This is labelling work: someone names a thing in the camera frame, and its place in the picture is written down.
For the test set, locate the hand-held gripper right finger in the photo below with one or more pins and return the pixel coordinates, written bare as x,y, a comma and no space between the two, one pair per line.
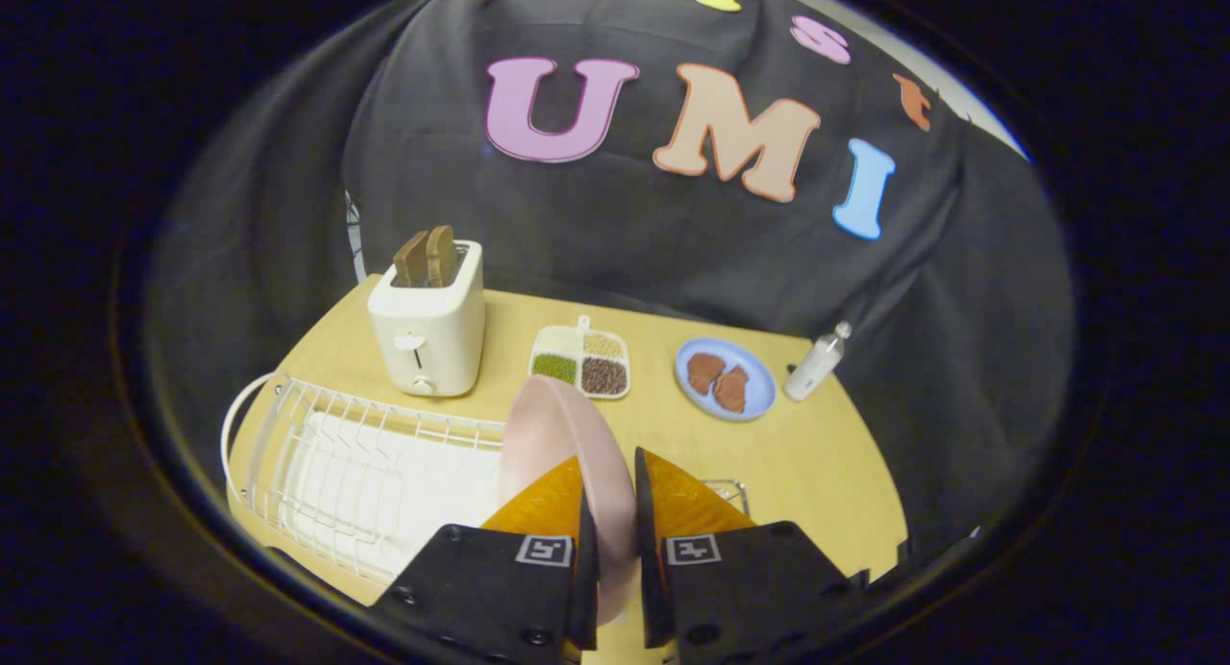
740,578

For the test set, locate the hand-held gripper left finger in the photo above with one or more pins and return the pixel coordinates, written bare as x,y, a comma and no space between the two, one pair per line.
500,578

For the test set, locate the pink plate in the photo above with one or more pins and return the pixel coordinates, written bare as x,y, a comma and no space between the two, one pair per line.
567,444

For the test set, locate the blue plate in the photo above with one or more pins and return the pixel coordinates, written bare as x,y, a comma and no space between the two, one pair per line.
725,379

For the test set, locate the brown meat piece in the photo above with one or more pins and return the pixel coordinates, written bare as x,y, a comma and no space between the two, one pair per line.
732,389
704,371

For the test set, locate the small white bottle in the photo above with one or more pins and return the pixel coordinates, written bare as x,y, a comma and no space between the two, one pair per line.
815,362

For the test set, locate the white divided grain tray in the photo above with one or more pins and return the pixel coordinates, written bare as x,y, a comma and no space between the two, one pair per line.
581,360

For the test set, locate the white toaster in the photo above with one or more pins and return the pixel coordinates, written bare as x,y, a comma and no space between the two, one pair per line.
428,324

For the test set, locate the brown toast slice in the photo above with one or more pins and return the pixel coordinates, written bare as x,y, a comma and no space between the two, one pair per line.
442,255
411,259

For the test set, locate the black backdrop cloth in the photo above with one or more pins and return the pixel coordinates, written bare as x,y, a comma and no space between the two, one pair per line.
673,213

